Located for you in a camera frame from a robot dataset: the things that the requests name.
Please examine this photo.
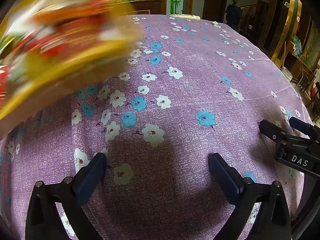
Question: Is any white remote control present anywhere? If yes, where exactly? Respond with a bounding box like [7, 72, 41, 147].
[170, 14, 201, 20]

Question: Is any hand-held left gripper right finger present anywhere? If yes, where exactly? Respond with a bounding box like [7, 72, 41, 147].
[208, 153, 293, 240]

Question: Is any dark wooden door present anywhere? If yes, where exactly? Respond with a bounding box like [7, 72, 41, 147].
[205, 0, 229, 23]

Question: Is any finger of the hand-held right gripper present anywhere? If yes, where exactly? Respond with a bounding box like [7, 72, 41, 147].
[259, 119, 313, 147]
[289, 117, 320, 140]

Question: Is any purple floral tablecloth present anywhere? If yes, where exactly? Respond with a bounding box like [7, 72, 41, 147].
[0, 14, 315, 240]

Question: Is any gold trimmed wooden panel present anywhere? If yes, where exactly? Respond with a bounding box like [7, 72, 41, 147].
[257, 0, 310, 63]

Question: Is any wooden counter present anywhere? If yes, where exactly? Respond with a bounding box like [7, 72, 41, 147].
[120, 0, 162, 15]

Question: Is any yellow cardboard box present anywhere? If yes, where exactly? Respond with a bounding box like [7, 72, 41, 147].
[0, 0, 145, 135]

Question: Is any wooden chair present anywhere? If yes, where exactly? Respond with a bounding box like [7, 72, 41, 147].
[290, 65, 320, 120]

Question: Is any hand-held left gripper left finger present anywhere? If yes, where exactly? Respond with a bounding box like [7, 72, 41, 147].
[25, 152, 108, 240]

